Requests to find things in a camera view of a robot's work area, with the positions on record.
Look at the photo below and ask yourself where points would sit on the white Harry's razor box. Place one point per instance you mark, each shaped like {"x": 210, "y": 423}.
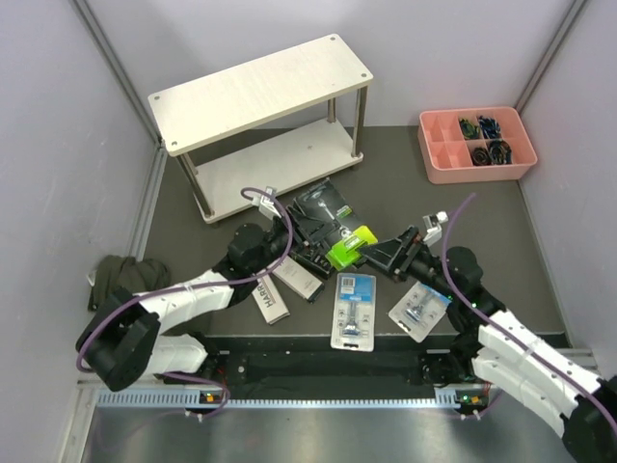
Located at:
{"x": 269, "y": 301}

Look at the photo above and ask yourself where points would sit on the black green Gillette razor box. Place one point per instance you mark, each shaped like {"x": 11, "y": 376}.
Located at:
{"x": 324, "y": 219}

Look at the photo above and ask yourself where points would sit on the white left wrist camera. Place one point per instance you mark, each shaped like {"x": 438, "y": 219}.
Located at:
{"x": 265, "y": 205}

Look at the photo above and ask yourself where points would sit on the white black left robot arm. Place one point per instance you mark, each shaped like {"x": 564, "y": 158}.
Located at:
{"x": 127, "y": 338}

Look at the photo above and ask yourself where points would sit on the white H razor box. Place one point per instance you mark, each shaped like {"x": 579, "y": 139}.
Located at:
{"x": 299, "y": 279}

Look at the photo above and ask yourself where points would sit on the pink divided organizer bin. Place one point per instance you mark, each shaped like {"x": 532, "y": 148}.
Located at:
{"x": 474, "y": 144}

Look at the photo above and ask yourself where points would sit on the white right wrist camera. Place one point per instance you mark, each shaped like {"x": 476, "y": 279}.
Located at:
{"x": 434, "y": 227}

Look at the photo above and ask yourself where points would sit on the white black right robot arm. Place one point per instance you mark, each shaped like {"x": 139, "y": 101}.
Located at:
{"x": 494, "y": 346}

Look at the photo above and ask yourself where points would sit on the dark green cloth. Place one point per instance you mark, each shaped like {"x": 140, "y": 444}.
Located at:
{"x": 134, "y": 275}

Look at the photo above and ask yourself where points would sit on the blue Gillette razor blister pack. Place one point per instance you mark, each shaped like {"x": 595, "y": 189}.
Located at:
{"x": 354, "y": 312}

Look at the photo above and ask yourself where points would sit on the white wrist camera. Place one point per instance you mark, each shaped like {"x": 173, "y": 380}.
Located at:
{"x": 265, "y": 205}
{"x": 434, "y": 227}

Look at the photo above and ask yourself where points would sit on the black green exfoliating razor box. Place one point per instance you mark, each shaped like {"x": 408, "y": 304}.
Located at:
{"x": 312, "y": 256}

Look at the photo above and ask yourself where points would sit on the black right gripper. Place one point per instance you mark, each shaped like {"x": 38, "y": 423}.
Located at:
{"x": 384, "y": 257}

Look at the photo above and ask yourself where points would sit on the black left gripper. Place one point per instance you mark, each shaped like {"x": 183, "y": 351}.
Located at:
{"x": 298, "y": 237}

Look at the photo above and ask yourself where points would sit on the white two-tier shelf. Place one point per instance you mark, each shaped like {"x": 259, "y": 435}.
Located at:
{"x": 213, "y": 108}

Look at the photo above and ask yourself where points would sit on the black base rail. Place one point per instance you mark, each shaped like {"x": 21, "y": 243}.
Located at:
{"x": 245, "y": 359}

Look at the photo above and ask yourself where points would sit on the blue tilted razor blister pack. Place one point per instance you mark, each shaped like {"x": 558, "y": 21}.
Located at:
{"x": 419, "y": 311}

